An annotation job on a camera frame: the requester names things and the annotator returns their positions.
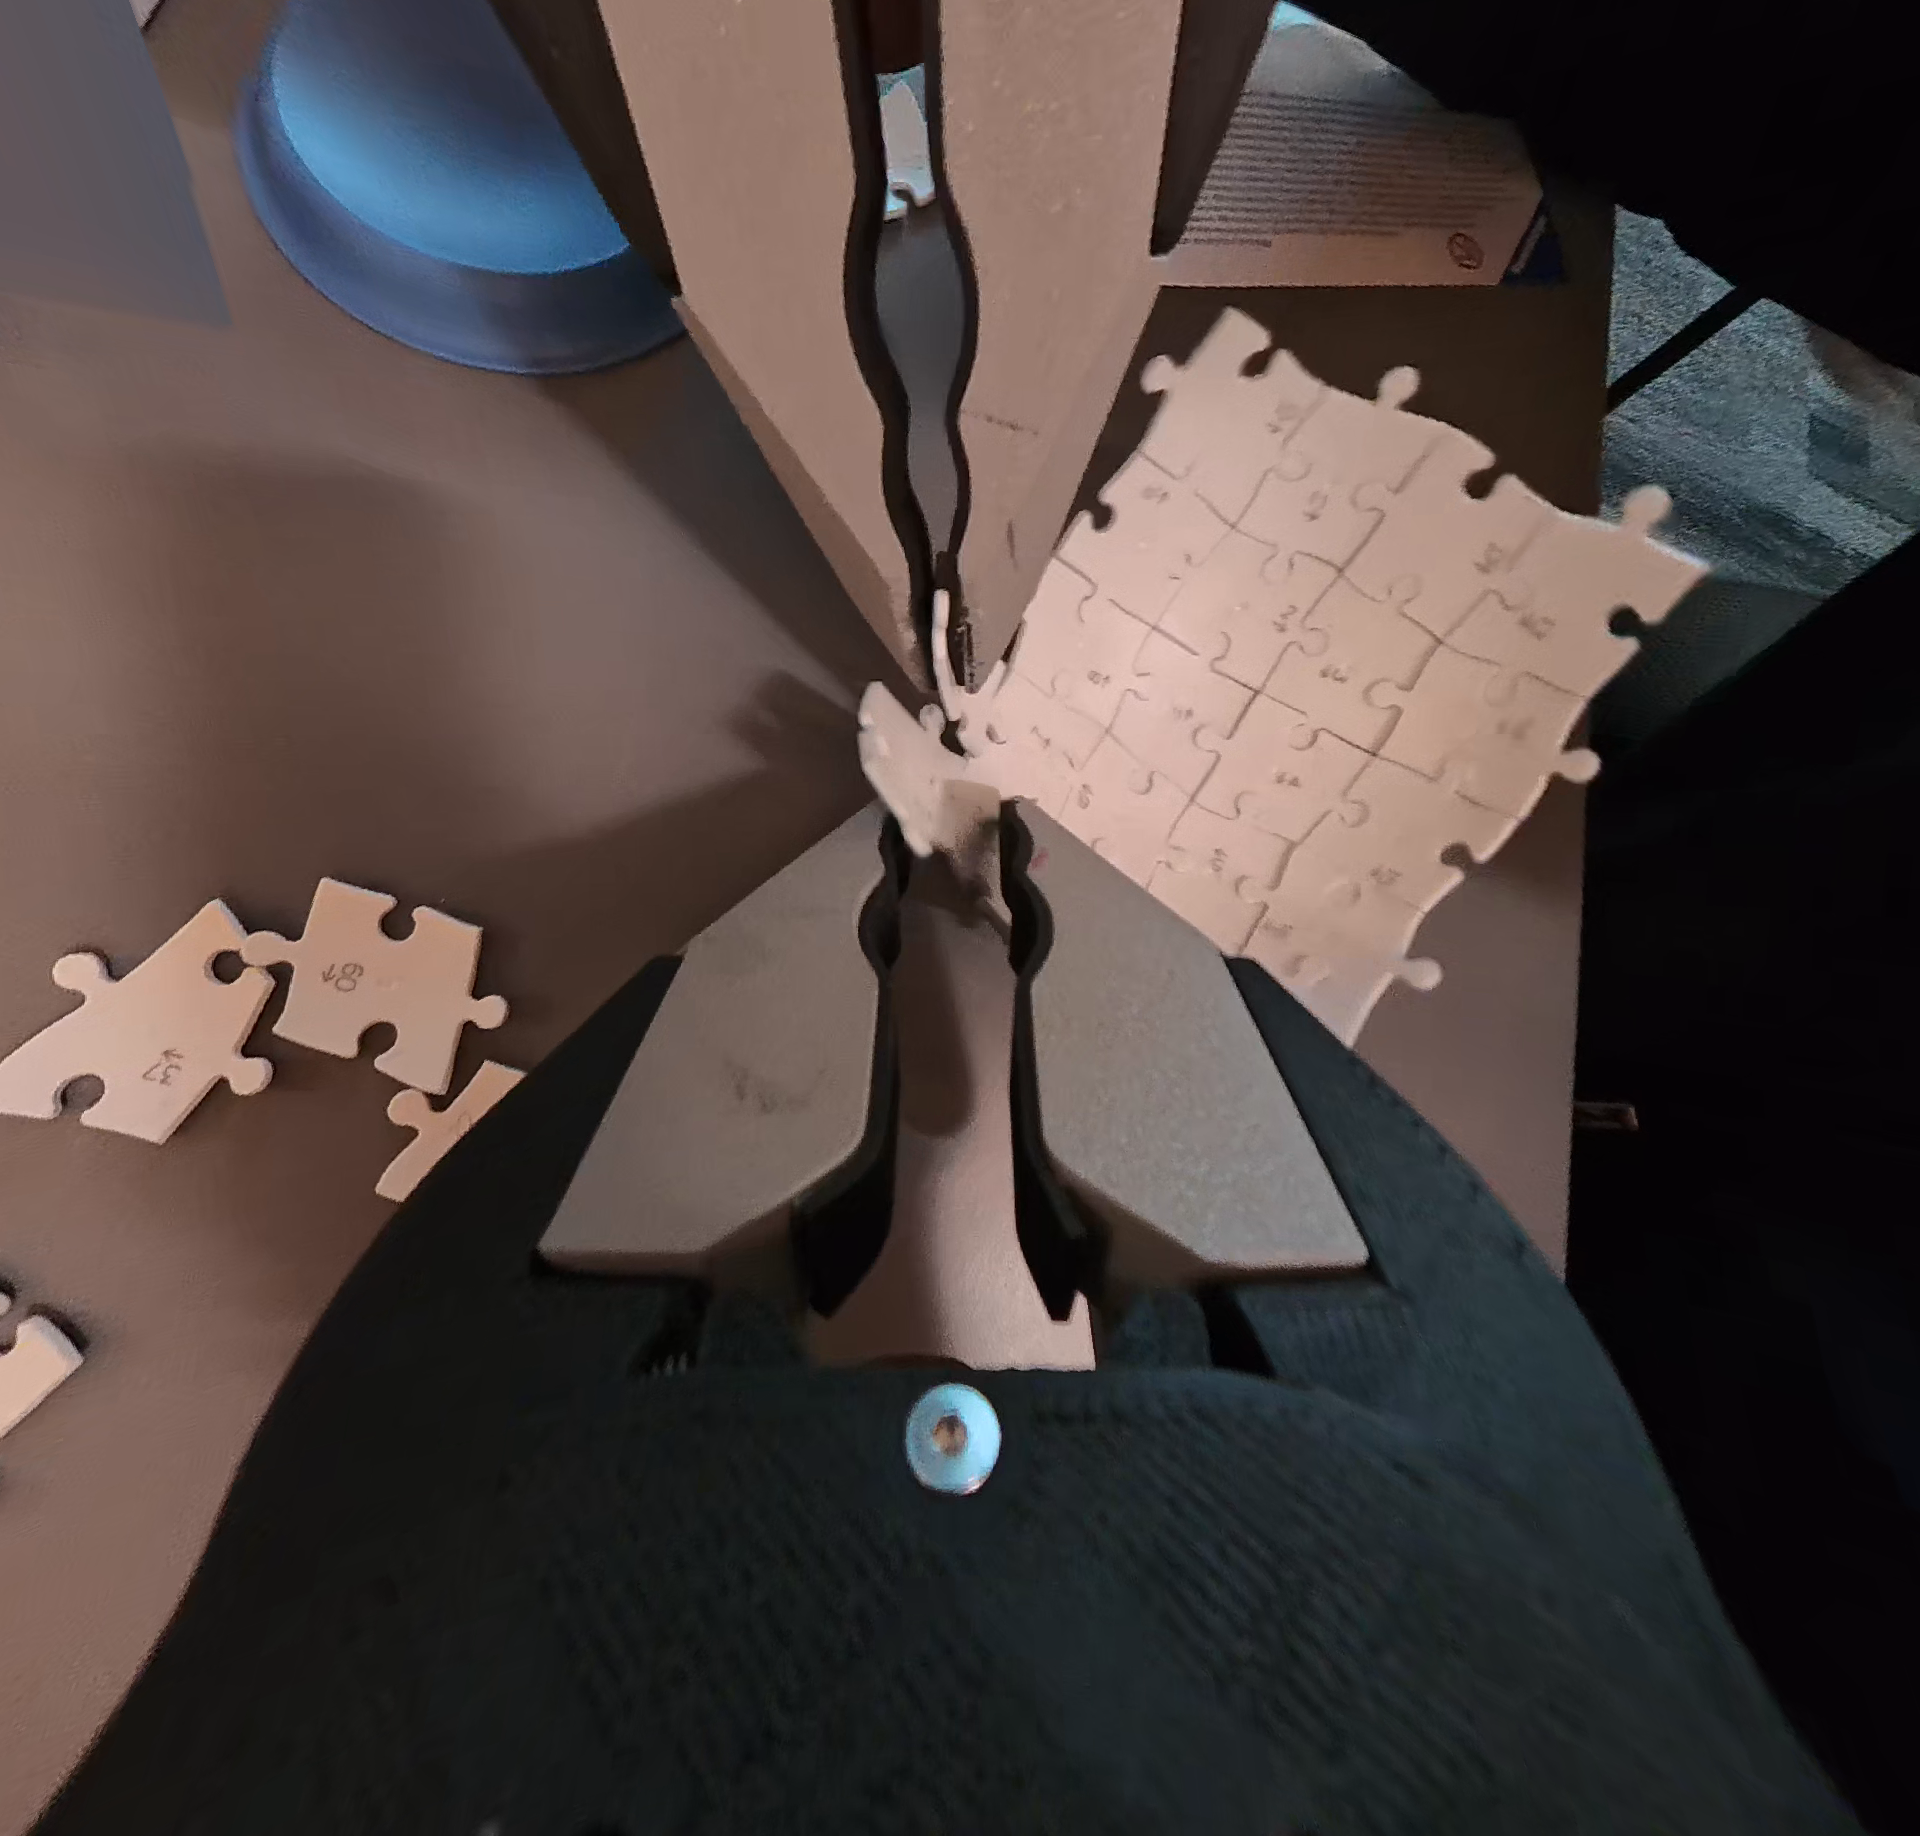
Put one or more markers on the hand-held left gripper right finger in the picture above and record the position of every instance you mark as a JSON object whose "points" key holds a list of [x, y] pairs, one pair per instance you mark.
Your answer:
{"points": [[1180, 1106]]}

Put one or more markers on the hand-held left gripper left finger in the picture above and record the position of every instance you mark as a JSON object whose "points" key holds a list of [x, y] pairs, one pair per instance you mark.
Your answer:
{"points": [[715, 1106]]}

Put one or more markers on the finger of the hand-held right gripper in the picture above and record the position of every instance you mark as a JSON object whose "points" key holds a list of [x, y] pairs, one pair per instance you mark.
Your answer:
{"points": [[715, 111], [1061, 142]]}

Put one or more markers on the assembled white puzzle section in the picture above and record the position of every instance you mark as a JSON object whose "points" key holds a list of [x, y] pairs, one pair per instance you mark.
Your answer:
{"points": [[1319, 640]]}

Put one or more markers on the blue round puzzle stand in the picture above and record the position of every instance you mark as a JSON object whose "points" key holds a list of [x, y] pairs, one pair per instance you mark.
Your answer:
{"points": [[421, 142]]}

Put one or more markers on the triangular white puzzle piece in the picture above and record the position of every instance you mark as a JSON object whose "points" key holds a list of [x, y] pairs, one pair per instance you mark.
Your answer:
{"points": [[28, 1368]]}

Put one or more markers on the white printed leaflet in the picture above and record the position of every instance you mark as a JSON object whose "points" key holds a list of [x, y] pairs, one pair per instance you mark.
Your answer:
{"points": [[1354, 171]]}

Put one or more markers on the person's dark clothing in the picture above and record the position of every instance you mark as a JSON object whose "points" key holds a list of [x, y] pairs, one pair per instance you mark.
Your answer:
{"points": [[1770, 1118]]}

